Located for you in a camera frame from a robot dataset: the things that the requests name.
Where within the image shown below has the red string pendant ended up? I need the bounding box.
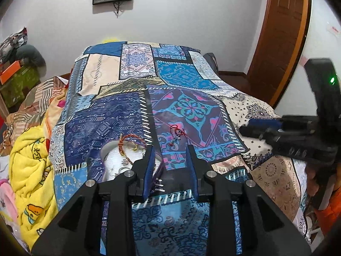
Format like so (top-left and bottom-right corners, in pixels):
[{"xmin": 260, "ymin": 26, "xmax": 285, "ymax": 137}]
[{"xmin": 169, "ymin": 124, "xmax": 187, "ymax": 148}]

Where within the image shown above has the person's right hand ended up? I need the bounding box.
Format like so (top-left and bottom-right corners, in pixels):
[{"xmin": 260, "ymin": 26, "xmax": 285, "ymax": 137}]
[{"xmin": 306, "ymin": 165, "xmax": 329, "ymax": 209}]

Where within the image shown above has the orange box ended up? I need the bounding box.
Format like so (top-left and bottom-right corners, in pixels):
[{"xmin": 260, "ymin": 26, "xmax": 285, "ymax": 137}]
[{"xmin": 0, "ymin": 61, "xmax": 22, "ymax": 85}]

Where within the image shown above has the striped orange blanket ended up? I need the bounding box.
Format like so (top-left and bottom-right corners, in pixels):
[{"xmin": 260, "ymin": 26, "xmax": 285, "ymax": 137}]
[{"xmin": 0, "ymin": 76, "xmax": 73, "ymax": 156}]

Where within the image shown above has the red braided bracelet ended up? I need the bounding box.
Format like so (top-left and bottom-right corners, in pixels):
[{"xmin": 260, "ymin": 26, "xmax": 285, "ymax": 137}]
[{"xmin": 118, "ymin": 134, "xmax": 147, "ymax": 166}]

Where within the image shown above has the brown wooden door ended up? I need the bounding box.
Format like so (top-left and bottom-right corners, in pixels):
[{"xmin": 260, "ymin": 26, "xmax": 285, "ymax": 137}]
[{"xmin": 246, "ymin": 0, "xmax": 313, "ymax": 105}]

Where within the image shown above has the heart-shaped purple tin box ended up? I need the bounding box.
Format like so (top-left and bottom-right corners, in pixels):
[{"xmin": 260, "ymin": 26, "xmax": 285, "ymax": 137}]
[{"xmin": 100, "ymin": 138, "xmax": 167, "ymax": 192}]

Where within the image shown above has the white heart-print sliding door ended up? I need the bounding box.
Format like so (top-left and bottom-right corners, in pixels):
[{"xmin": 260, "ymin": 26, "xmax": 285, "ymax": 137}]
[{"xmin": 274, "ymin": 0, "xmax": 341, "ymax": 119}]

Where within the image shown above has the grey pillow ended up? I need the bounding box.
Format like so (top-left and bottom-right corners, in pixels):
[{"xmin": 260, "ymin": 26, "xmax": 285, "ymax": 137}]
[{"xmin": 16, "ymin": 45, "xmax": 46, "ymax": 68}]

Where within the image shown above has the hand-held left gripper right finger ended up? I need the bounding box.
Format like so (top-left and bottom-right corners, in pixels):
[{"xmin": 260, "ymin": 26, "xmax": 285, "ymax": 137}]
[{"xmin": 186, "ymin": 144, "xmax": 312, "ymax": 256}]

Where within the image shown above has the pink plush item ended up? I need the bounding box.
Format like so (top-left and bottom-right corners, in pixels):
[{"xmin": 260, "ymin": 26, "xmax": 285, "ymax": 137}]
[{"xmin": 0, "ymin": 179, "xmax": 19, "ymax": 220}]

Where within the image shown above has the blue patchwork blanket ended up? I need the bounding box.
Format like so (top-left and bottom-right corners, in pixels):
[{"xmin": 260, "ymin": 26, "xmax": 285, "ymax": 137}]
[{"xmin": 49, "ymin": 41, "xmax": 313, "ymax": 256}]

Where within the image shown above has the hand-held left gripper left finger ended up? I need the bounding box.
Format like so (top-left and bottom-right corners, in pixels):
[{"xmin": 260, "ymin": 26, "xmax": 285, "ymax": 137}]
[{"xmin": 31, "ymin": 145, "xmax": 156, "ymax": 256}]

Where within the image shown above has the person's right forearm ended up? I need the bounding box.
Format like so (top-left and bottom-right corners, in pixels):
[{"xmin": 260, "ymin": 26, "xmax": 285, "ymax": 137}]
[{"xmin": 314, "ymin": 183, "xmax": 341, "ymax": 236}]

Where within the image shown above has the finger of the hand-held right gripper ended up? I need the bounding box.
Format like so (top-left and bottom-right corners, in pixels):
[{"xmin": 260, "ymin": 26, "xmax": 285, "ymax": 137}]
[
  {"xmin": 246, "ymin": 115, "xmax": 320, "ymax": 132},
  {"xmin": 239, "ymin": 126, "xmax": 293, "ymax": 146}
]

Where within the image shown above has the green patterned box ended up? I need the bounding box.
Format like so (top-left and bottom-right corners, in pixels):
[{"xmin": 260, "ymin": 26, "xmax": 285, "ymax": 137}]
[{"xmin": 0, "ymin": 65, "xmax": 41, "ymax": 108}]

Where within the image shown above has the yellow cartoon blanket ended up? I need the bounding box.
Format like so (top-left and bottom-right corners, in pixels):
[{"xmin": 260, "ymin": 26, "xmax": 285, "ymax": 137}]
[{"xmin": 10, "ymin": 96, "xmax": 70, "ymax": 246}]

